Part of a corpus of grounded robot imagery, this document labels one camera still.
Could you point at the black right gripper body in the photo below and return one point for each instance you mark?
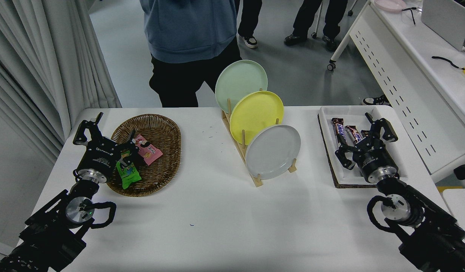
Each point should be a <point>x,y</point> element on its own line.
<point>374,158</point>

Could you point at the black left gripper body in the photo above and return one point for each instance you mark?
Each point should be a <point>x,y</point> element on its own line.
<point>100,158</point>

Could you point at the grey plate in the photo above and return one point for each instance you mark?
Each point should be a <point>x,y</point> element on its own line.
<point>272,153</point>

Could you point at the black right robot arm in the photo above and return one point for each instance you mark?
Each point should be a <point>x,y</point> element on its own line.
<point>433,234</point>

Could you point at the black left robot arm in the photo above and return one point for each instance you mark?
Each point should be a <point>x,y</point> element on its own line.
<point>47,234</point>

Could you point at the wooden plate rack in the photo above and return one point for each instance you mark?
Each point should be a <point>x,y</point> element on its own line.
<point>259,182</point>

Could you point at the yellow plate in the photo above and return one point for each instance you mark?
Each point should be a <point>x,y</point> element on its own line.
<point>255,113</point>

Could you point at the pink plate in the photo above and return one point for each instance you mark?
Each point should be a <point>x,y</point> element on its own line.
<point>390,5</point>

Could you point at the pale green plate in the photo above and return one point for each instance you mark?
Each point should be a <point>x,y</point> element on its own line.
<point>236,81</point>

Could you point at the pink snack packet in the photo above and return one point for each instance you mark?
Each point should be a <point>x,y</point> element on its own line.
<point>151,155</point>

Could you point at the brown Snickers bar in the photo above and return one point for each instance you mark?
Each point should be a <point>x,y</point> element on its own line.
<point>338,130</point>
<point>353,133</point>

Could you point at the green snack packet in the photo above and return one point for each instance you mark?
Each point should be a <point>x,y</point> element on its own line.
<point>129,176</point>

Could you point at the person's foot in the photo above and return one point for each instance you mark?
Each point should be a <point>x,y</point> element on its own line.
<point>376,101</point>

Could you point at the white foam tray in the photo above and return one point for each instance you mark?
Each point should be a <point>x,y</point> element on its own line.
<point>349,113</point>

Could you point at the brown wicker basket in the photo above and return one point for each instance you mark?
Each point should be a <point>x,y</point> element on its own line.
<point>162,173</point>

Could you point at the white desk with slotted panel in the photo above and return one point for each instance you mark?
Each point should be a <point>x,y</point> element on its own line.
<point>406,49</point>

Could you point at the black round object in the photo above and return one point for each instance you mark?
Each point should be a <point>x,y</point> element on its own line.
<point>463,173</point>

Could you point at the white pleated curtain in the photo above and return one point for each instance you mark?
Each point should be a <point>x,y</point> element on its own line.
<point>28,56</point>

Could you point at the person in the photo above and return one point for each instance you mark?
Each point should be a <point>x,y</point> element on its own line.
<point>249,19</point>
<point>330,19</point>
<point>187,34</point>

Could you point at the silver laptop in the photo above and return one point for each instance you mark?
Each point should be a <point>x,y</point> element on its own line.
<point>446,19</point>

